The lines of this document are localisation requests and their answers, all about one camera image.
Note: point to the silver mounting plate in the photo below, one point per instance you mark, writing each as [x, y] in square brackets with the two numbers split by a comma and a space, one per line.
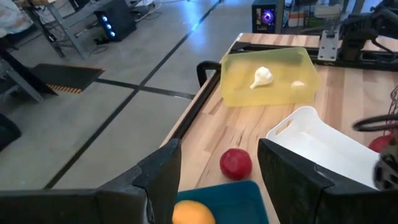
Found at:
[328, 45]

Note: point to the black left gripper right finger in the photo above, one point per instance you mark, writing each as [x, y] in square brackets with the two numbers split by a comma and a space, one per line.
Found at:
[311, 202]

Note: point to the orange toy citrus fruit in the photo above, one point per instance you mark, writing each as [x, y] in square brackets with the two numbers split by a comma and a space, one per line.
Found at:
[192, 214]

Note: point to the black striped-edge floor mat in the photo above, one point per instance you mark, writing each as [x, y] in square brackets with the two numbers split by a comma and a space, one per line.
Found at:
[66, 77]

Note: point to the translucent yellow plastic bin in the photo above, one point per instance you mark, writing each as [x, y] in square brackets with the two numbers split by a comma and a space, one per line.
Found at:
[236, 93]

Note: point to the computer with purple fan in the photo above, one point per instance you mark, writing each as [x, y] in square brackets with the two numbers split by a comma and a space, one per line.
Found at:
[267, 15]

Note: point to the black computer with blue lights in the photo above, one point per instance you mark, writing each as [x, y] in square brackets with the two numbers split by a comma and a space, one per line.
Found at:
[115, 20]

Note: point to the white plastic bin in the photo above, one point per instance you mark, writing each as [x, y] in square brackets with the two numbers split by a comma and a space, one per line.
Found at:
[311, 143]

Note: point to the grey metal table frame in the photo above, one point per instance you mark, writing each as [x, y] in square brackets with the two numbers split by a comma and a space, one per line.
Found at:
[66, 32]

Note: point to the teal plastic bin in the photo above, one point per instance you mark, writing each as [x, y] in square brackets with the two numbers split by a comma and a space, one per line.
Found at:
[236, 202]

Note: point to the white toy garlic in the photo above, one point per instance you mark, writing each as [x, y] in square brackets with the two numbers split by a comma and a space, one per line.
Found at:
[262, 77]
[298, 83]

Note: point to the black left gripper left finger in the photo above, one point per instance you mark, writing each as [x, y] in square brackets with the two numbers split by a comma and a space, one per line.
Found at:
[109, 205]

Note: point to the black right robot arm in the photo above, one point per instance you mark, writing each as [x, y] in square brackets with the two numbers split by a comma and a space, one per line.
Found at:
[357, 31]

